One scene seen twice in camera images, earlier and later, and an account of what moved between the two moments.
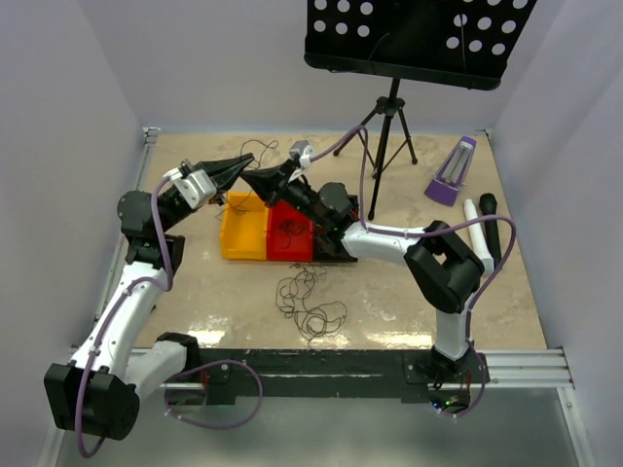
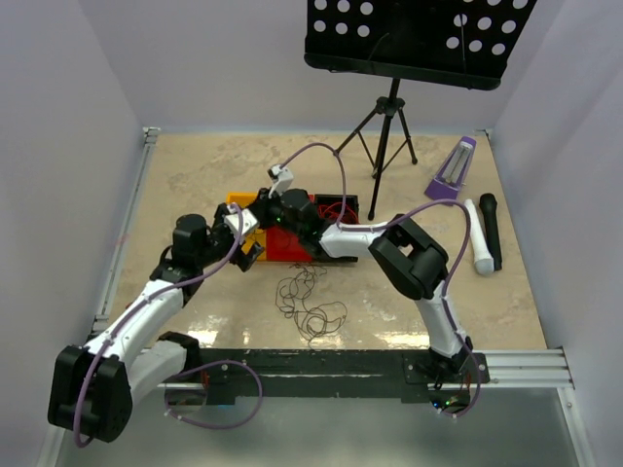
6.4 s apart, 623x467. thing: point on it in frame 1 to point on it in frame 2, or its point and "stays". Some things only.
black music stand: x=458 y=43 stays
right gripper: x=268 y=183 to x=261 y=206
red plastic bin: x=301 y=246 stays
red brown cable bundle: x=312 y=322 stays
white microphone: x=476 y=234 stays
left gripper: x=222 y=172 to x=219 y=225
